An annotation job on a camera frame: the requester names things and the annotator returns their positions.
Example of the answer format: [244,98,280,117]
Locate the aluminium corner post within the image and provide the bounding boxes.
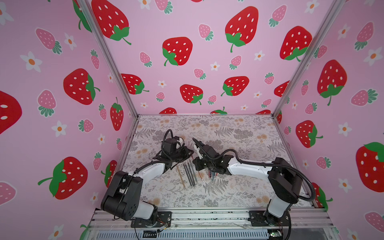
[272,0,345,120]
[79,1,139,119]

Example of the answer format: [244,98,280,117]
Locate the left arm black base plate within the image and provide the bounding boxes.
[131,212,172,228]

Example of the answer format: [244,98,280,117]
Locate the aluminium frame rail base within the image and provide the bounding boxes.
[84,208,341,240]

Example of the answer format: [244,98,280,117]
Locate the right aluminium corner post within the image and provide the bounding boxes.
[272,0,345,120]

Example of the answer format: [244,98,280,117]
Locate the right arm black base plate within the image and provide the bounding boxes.
[248,211,291,227]

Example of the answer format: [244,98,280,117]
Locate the yellow pencil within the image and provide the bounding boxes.
[176,165,186,190]

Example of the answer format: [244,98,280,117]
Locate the left aluminium corner post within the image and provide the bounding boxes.
[79,1,139,119]

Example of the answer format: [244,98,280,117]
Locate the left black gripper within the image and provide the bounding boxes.
[169,146,193,164]

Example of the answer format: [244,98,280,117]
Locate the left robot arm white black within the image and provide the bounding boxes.
[101,129,193,225]

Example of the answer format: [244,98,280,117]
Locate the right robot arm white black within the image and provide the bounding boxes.
[193,138,317,219]

